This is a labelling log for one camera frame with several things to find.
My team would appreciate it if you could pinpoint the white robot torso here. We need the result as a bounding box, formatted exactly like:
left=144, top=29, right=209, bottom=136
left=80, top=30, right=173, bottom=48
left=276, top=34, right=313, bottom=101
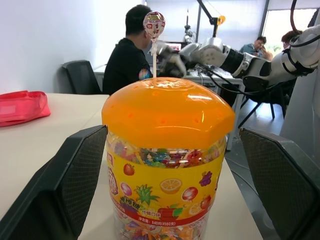
left=279, top=71, right=320, bottom=146

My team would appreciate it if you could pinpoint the orange plastic jar lid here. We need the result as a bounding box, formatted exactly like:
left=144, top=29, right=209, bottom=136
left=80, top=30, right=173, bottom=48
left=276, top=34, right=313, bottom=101
left=101, top=76, right=236, bottom=151

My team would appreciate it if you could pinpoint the person in black shirt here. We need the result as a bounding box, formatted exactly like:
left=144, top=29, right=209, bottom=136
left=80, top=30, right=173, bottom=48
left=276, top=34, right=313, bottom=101
left=102, top=4, right=154, bottom=96

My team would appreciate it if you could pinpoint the black chair with thin legs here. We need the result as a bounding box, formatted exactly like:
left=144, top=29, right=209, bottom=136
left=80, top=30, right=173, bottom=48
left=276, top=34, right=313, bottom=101
left=236, top=74, right=292, bottom=129

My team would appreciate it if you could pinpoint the red fabric pouch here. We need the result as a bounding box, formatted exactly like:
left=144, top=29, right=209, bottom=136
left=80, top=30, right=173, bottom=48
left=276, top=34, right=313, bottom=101
left=0, top=90, right=52, bottom=128

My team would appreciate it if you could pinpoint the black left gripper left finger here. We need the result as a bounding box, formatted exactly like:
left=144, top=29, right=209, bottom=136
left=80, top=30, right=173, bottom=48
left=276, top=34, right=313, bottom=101
left=0, top=124, right=109, bottom=240

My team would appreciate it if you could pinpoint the black office chair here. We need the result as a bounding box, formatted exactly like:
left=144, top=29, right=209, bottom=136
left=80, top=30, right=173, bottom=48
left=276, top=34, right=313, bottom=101
left=61, top=59, right=103, bottom=95

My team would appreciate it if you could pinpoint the lollipop with white red wrapper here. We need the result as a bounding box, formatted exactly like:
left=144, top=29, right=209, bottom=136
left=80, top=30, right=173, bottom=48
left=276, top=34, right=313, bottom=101
left=142, top=11, right=167, bottom=79

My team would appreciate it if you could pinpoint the clear lollipop jar yellow label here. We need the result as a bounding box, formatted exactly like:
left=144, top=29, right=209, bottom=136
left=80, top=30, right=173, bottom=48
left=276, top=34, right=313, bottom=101
left=104, top=129, right=227, bottom=240

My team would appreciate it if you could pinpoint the person with reddish hair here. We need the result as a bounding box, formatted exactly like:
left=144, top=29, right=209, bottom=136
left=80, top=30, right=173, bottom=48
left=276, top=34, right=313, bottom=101
left=280, top=29, right=304, bottom=49

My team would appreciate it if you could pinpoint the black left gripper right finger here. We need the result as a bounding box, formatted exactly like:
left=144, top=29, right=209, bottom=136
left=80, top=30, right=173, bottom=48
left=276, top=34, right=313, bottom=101
left=239, top=127, right=320, bottom=240

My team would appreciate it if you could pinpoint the seated person with glasses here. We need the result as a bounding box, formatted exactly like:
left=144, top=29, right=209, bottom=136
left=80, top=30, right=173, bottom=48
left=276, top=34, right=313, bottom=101
left=239, top=35, right=274, bottom=62

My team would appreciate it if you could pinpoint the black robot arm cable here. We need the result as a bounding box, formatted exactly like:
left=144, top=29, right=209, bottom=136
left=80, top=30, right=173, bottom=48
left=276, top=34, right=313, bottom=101
left=281, top=0, right=316, bottom=76

